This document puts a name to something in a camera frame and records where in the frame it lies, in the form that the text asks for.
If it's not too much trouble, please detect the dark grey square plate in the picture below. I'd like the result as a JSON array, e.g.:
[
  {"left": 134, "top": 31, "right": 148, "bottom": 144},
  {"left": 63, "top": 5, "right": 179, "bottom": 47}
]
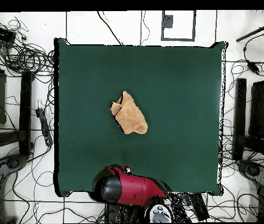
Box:
[{"left": 161, "top": 14, "right": 174, "bottom": 29}]

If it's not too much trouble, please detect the long black cable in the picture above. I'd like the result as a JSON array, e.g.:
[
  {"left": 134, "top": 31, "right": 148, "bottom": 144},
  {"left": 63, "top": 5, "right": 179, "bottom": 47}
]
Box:
[{"left": 97, "top": 10, "right": 123, "bottom": 46}]

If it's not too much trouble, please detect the black power strip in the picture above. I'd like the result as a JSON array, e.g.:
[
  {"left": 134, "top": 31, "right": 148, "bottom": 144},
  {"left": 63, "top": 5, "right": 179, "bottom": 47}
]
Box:
[
  {"left": 188, "top": 192, "right": 210, "bottom": 222},
  {"left": 35, "top": 107, "right": 54, "bottom": 147}
]

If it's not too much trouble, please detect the black tripod pole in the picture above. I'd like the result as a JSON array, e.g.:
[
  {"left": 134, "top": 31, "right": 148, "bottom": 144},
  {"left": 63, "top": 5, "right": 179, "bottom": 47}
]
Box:
[{"left": 235, "top": 10, "right": 264, "bottom": 43}]

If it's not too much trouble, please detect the grey square floor frame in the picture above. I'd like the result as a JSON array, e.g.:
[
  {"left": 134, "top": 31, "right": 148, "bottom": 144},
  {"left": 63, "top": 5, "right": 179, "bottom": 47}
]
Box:
[{"left": 161, "top": 10, "right": 196, "bottom": 42}]

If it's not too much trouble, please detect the black metal frame stand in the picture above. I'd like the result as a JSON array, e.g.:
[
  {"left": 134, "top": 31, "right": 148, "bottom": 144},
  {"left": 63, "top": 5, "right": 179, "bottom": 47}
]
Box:
[
  {"left": 232, "top": 78, "right": 264, "bottom": 162},
  {"left": 0, "top": 51, "right": 34, "bottom": 159}
]

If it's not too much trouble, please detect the tan terry towel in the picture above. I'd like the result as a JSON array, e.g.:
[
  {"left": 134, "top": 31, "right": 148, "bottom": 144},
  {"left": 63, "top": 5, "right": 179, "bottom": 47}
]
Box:
[{"left": 110, "top": 90, "right": 149, "bottom": 135}]

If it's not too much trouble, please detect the grey pedestal leg with caster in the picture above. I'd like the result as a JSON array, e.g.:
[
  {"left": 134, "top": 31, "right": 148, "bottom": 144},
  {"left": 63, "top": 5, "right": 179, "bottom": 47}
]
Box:
[
  {"left": 237, "top": 159, "right": 264, "bottom": 188},
  {"left": 0, "top": 153, "right": 29, "bottom": 223}
]

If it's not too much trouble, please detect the dark green table cloth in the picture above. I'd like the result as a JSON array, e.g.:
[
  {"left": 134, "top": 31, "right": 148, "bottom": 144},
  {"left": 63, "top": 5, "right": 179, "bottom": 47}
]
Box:
[{"left": 53, "top": 37, "right": 228, "bottom": 198}]

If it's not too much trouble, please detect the black power adapter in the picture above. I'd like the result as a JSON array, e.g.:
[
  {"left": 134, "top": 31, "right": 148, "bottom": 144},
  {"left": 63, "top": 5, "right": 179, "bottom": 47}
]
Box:
[{"left": 246, "top": 59, "right": 261, "bottom": 75}]

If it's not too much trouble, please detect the black electronics box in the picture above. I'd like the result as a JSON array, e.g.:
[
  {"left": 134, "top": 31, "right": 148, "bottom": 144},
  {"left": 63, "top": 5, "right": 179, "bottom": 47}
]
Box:
[{"left": 0, "top": 23, "right": 17, "bottom": 44}]

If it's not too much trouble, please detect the black coiled cable bundle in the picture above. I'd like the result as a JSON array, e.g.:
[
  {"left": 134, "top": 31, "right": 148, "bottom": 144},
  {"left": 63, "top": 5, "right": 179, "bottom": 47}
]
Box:
[{"left": 0, "top": 18, "right": 55, "bottom": 75}]

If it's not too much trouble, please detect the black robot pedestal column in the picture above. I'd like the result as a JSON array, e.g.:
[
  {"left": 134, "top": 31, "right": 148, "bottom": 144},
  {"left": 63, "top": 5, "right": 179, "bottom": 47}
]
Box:
[{"left": 103, "top": 200, "right": 146, "bottom": 223}]

